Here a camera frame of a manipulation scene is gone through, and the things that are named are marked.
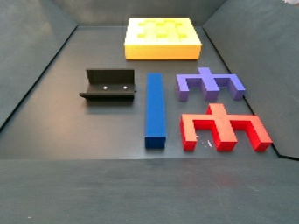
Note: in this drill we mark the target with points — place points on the yellow slotted puzzle board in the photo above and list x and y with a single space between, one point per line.
161 39

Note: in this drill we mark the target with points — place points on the blue rectangular bar block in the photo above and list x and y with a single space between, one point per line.
155 112

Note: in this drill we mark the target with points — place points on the purple branched puzzle block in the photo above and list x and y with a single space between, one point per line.
209 83

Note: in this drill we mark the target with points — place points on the red branched puzzle block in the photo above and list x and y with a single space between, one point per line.
223 124

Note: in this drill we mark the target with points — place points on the black angle bracket holder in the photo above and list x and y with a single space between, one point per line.
109 84

